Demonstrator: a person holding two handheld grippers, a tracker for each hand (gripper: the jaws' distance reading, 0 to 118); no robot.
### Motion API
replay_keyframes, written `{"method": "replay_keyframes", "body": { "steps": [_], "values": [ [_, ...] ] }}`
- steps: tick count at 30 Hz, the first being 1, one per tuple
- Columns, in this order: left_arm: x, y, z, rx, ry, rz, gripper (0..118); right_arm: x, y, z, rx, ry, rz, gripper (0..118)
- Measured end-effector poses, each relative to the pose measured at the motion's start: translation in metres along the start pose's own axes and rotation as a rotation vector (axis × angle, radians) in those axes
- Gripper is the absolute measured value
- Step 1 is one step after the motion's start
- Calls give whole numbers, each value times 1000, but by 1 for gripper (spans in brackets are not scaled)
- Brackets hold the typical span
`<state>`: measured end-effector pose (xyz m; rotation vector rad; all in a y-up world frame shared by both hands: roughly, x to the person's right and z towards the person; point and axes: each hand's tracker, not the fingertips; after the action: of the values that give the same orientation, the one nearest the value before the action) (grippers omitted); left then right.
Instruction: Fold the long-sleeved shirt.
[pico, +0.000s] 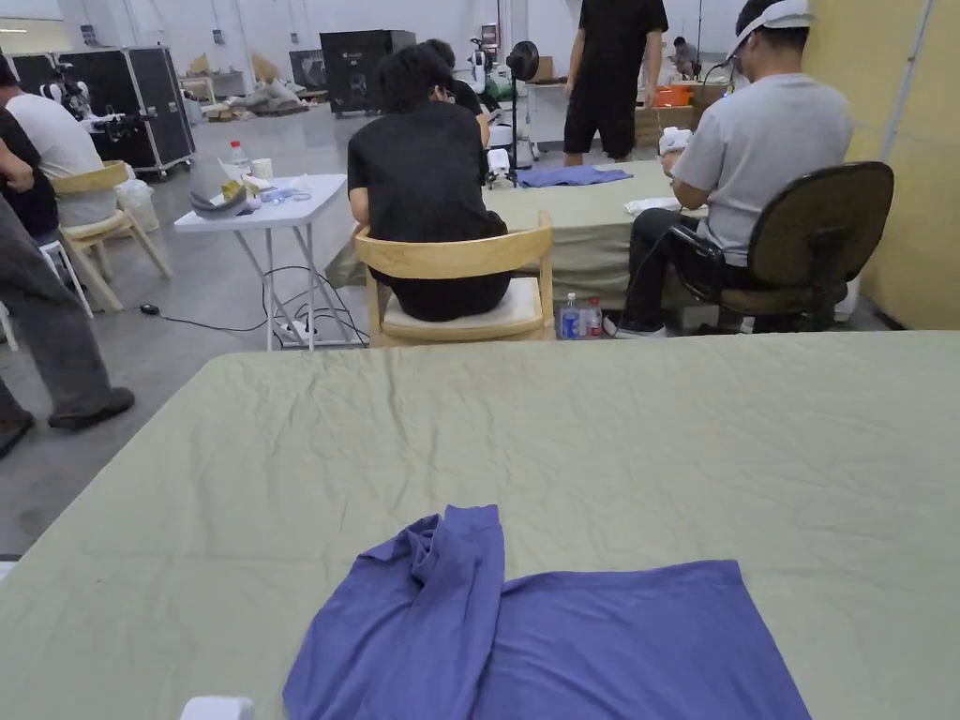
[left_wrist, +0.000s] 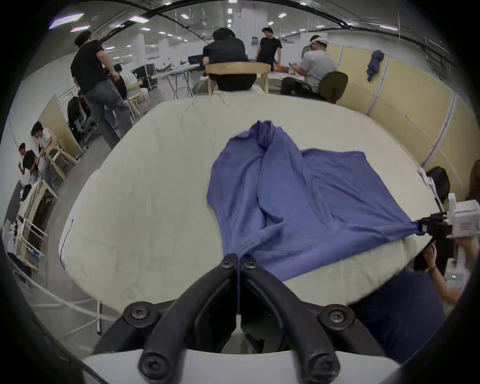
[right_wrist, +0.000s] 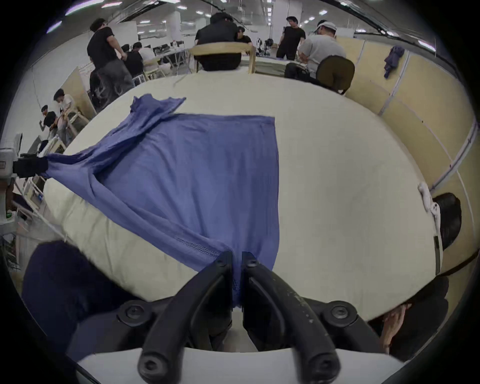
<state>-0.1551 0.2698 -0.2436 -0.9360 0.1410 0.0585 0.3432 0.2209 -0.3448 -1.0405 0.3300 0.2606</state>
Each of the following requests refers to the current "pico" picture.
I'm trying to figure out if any white robot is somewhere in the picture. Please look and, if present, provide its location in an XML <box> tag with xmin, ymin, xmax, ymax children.
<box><xmin>469</xmin><ymin>36</ymin><xmax>538</xmax><ymax>190</ymax></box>

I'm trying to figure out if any large black flight case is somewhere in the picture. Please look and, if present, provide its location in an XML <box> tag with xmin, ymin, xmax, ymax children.
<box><xmin>10</xmin><ymin>46</ymin><xmax>197</xmax><ymax>181</ymax></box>

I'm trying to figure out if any light wooden chair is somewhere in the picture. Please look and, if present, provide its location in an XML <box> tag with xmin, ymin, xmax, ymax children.
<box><xmin>51</xmin><ymin>160</ymin><xmax>174</xmax><ymax>315</ymax></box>
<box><xmin>353</xmin><ymin>210</ymin><xmax>556</xmax><ymax>349</ymax></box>

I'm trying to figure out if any white folding table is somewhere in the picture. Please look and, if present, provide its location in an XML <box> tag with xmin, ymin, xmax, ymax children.
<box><xmin>173</xmin><ymin>140</ymin><xmax>371</xmax><ymax>353</ymax></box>

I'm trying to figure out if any black standing fan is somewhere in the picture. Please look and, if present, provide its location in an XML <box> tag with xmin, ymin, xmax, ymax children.
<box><xmin>504</xmin><ymin>40</ymin><xmax>544</xmax><ymax>190</ymax></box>

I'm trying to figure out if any dark swivel office chair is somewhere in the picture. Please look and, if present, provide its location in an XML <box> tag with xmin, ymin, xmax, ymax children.
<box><xmin>666</xmin><ymin>160</ymin><xmax>896</xmax><ymax>336</ymax></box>

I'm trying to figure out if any black equipment case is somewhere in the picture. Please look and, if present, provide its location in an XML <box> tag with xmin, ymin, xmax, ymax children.
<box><xmin>319</xmin><ymin>29</ymin><xmax>417</xmax><ymax>121</ymax></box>

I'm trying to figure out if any dark blue shirt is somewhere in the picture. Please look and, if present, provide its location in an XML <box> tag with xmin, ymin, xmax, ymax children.
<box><xmin>517</xmin><ymin>165</ymin><xmax>636</xmax><ymax>189</ymax></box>
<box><xmin>282</xmin><ymin>503</ymin><xmax>813</xmax><ymax>720</ymax></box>

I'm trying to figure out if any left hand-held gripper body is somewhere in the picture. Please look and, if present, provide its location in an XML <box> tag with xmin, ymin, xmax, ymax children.
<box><xmin>179</xmin><ymin>696</ymin><xmax>256</xmax><ymax>720</ymax></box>

